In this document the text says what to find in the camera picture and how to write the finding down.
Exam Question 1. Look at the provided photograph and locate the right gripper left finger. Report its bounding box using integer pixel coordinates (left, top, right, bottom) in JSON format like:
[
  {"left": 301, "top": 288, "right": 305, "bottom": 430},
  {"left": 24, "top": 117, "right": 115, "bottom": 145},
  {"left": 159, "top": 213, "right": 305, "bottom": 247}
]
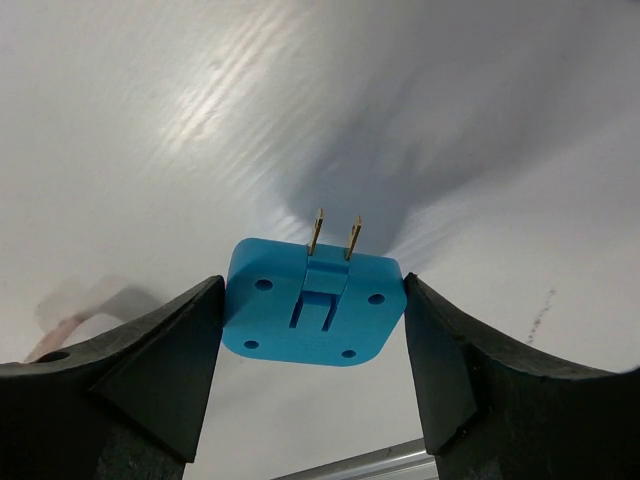
[{"left": 1, "top": 276, "right": 225, "bottom": 479}]

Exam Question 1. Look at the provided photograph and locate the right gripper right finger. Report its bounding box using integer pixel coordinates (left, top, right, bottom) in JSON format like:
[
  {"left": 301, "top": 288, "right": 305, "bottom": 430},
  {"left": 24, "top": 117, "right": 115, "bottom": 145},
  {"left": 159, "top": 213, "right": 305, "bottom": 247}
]
[{"left": 404, "top": 275, "right": 639, "bottom": 479}]

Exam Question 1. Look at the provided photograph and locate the blue plug adapter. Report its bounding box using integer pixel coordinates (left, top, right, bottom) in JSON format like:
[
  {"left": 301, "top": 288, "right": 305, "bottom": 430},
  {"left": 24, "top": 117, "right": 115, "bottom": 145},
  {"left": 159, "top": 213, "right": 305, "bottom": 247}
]
[{"left": 222, "top": 213, "right": 407, "bottom": 367}]

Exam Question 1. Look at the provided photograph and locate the pink cube socket adapter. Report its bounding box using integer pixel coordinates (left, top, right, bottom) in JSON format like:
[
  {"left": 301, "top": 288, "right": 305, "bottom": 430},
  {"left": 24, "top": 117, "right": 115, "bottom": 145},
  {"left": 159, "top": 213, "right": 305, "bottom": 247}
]
[{"left": 25, "top": 275, "right": 162, "bottom": 363}]

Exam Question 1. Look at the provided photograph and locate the aluminium front rail frame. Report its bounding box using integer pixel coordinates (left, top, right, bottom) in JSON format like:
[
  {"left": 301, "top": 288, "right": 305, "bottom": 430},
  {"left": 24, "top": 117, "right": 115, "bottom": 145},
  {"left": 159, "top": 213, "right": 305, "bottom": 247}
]
[{"left": 277, "top": 439, "right": 439, "bottom": 480}]

